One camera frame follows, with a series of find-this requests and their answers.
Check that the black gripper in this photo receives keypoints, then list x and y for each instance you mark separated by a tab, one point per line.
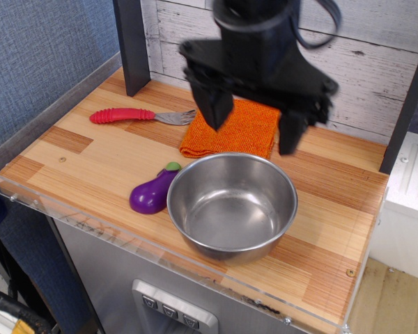
258	58

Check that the silver metal bowl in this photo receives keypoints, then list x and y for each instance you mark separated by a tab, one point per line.
232	207

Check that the purple toy eggplant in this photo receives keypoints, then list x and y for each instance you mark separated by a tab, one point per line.
151	197

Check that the orange folded cloth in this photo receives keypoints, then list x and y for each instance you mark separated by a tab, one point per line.
250	128

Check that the white toy sink unit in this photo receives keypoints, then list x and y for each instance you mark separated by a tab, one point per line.
395	240

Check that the clear acrylic edge guard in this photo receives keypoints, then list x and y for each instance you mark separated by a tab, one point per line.
310	276

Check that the stainless toy fridge cabinet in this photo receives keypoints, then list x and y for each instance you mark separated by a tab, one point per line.
107	268

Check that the silver dispenser button panel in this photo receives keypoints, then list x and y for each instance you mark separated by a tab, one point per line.
157	308

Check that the red handled metal fork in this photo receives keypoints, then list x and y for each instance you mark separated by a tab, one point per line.
120	114

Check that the dark right vertical post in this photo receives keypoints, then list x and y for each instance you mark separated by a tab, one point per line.
401	127

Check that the dark vertical post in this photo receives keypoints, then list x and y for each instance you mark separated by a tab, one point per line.
401	127
132	43

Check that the dark left vertical post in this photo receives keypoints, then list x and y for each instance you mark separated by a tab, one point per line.
132	43

